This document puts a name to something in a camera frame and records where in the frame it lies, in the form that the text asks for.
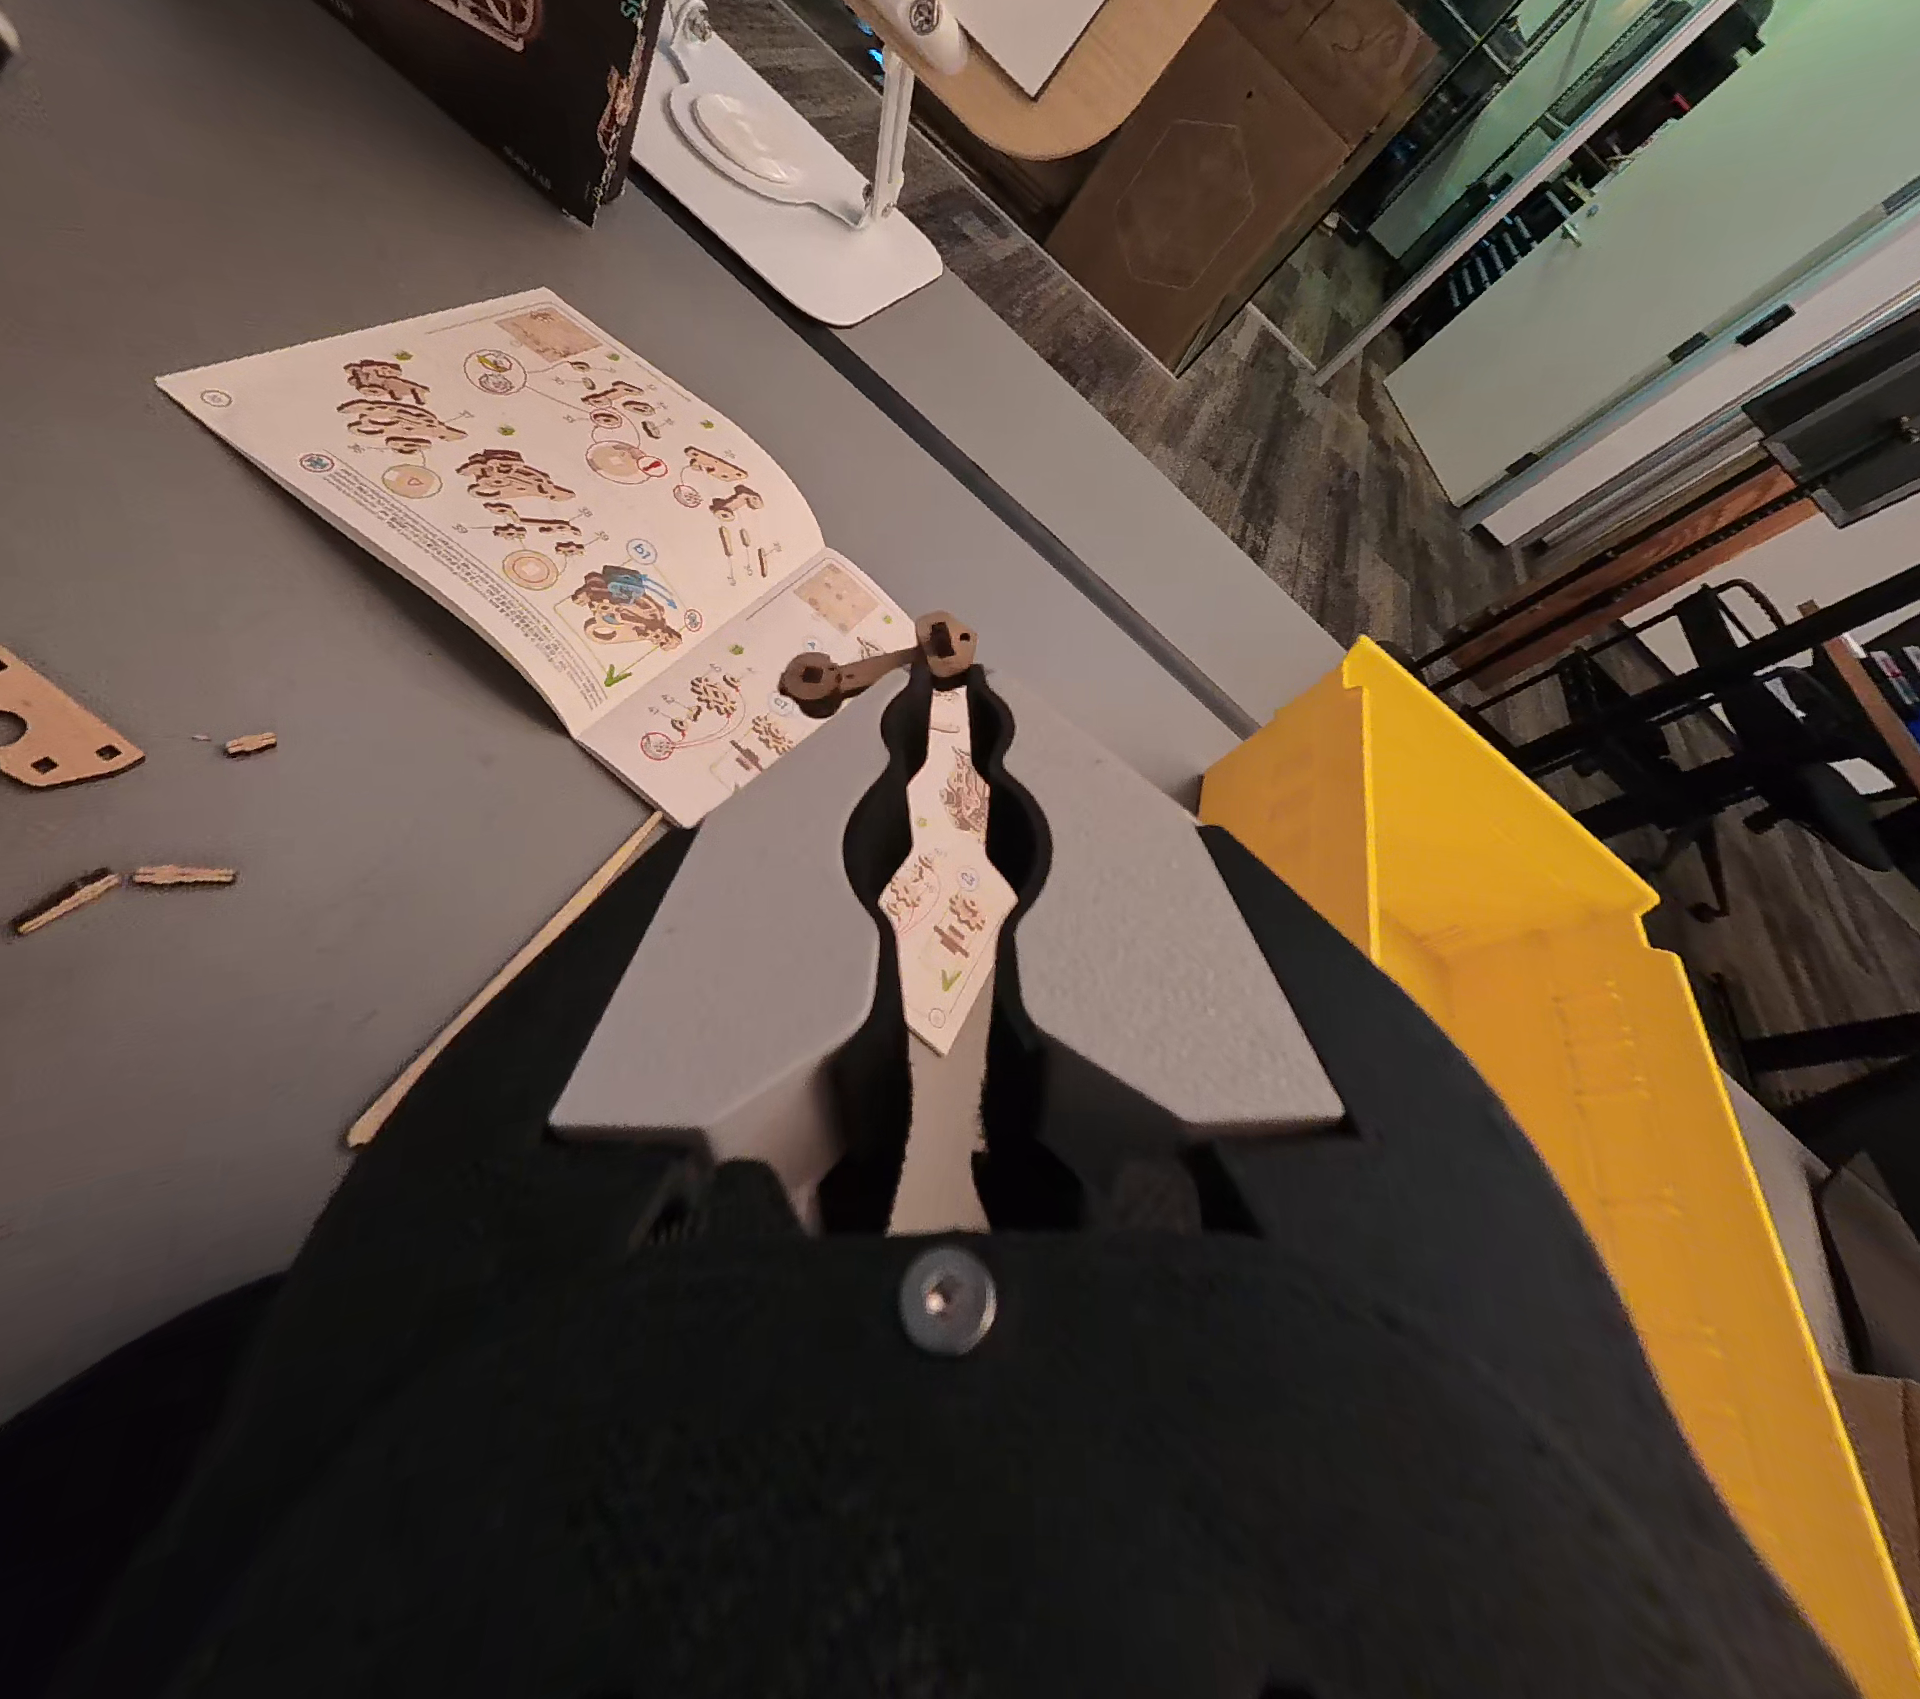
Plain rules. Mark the dark grey cabinet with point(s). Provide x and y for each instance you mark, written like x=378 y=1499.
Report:
x=1844 y=436

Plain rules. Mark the wooden link arm piece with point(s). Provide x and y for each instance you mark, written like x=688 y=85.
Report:
x=863 y=668

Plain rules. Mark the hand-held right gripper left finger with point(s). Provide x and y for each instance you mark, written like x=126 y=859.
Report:
x=721 y=978

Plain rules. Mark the small wooden pin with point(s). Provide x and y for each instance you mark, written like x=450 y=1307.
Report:
x=184 y=878
x=70 y=905

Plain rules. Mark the open instruction booklet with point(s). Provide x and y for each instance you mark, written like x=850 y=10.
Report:
x=450 y=485

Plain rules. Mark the white book stand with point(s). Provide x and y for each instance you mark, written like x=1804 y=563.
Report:
x=840 y=261

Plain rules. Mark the black model kit box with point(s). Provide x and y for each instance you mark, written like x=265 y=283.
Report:
x=376 y=7

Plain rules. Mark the brown cardboard box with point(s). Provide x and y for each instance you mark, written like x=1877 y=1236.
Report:
x=1245 y=156

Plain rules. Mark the wooden bracket plate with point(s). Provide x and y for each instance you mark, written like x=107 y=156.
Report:
x=74 y=754

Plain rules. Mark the thin wooden strip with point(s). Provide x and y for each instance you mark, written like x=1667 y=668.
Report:
x=496 y=990

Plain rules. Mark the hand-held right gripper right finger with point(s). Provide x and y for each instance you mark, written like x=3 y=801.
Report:
x=1170 y=978

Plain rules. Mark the yellow plastic bin stack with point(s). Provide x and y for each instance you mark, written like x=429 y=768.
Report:
x=1578 y=1056

